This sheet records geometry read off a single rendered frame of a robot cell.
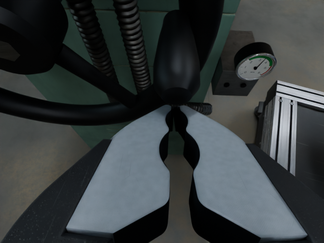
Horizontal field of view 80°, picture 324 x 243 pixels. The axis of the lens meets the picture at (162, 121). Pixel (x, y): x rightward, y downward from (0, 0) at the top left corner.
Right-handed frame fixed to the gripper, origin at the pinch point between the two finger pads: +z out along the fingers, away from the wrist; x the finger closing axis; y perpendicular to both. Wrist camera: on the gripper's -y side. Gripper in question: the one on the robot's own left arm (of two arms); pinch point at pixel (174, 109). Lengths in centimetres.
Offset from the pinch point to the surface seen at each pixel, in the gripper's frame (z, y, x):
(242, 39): 34.6, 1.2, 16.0
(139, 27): 12.6, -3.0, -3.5
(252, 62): 21.8, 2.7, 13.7
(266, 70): 22.7, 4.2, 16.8
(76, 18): 11.6, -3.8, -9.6
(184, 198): 44, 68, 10
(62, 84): 34.7, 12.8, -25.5
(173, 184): 49, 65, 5
